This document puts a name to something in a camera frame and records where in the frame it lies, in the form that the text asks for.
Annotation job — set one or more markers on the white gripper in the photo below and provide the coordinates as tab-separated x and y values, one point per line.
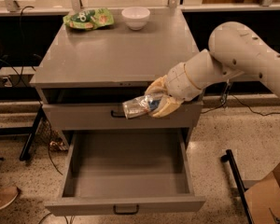
181	82

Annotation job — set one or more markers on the silver blue redbull can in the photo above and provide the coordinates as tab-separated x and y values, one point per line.
141	105

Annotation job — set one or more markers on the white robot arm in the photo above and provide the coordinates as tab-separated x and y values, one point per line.
233	49

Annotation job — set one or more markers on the grey drawer cabinet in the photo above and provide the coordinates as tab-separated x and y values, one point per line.
113	64

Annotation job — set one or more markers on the open grey middle drawer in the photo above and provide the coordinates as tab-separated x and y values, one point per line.
126	167

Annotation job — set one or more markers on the closed grey top drawer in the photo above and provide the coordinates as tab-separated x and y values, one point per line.
98	117

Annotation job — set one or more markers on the white bowl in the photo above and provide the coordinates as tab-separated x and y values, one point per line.
135	18

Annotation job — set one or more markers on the green chip bag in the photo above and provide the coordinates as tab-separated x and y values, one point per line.
89	19

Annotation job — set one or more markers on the black table leg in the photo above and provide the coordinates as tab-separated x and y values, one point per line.
25	156

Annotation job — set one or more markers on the cardboard box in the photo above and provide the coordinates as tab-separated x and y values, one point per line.
263	199

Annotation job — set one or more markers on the tan shoe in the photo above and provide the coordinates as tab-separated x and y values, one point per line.
8	196

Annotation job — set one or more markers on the black drawer handle top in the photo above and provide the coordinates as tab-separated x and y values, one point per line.
117	114

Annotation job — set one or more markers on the black drawer handle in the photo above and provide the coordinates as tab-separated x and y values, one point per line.
125	210
117	114

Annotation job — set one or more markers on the black metal chair frame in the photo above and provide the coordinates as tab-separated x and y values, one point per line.
229	158

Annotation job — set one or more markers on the black drawer handle middle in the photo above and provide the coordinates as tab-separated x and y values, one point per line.
125	210

